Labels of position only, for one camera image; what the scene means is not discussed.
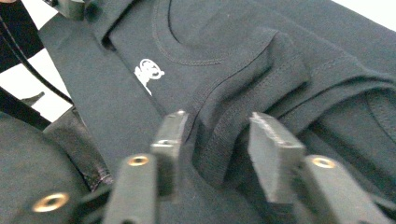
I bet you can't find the black tank top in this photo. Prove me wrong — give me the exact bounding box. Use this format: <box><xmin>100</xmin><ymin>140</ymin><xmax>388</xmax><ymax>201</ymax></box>
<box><xmin>0</xmin><ymin>0</ymin><xmax>396</xmax><ymax>224</ymax></box>

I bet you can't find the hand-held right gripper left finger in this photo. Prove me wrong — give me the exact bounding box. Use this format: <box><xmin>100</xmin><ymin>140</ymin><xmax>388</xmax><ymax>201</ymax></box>
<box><xmin>104</xmin><ymin>110</ymin><xmax>190</xmax><ymax>224</ymax></box>

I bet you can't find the left hand-held gripper cable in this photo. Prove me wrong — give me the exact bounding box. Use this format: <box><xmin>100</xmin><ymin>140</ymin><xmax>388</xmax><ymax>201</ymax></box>
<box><xmin>0</xmin><ymin>15</ymin><xmax>75</xmax><ymax>105</ymax></box>

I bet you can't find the white table mat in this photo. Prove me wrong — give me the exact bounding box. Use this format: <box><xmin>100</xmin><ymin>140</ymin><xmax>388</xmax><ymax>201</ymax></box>
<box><xmin>0</xmin><ymin>0</ymin><xmax>396</xmax><ymax>123</ymax></box>

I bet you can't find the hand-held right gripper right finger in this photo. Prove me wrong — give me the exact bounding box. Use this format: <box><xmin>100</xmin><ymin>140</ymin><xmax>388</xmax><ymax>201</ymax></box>
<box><xmin>248</xmin><ymin>111</ymin><xmax>393</xmax><ymax>224</ymax></box>

